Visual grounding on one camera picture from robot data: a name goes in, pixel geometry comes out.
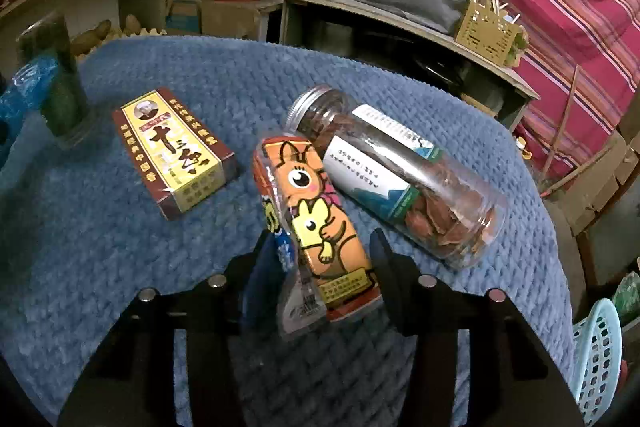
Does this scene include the straw broom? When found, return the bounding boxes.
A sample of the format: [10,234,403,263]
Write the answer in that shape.
[525,65,620,198]

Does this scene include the green vegetables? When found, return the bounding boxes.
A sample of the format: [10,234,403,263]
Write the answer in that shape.
[504,25,529,68]

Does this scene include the wooden side table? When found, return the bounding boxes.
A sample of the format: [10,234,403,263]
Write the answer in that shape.
[279,0,540,130]

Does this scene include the orange cartoon snack packet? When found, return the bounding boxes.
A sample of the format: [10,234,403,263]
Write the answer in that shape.
[252,134,382,336]

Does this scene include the light blue plastic basket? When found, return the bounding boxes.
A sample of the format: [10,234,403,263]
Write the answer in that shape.
[570,298,623,426]

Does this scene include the yellow brown spice box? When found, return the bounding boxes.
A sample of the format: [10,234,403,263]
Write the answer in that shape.
[112,87,239,220]

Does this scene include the blue knitted table cloth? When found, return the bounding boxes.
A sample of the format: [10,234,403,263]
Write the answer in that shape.
[1,37,574,421]

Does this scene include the yellow chopstick holder box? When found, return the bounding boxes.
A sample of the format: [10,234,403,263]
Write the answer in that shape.
[454,0,521,67]

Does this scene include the red striped curtain cloth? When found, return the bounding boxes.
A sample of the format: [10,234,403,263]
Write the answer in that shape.
[334,0,640,180]

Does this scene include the blue plastic wrapper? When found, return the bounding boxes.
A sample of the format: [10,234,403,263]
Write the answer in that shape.
[1,54,60,132]

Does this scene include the clear plastic snack jar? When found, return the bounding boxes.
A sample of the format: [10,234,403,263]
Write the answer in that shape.
[285,84,508,270]

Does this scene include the green glass bottle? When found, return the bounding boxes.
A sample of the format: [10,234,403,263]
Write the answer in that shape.
[17,12,92,148]

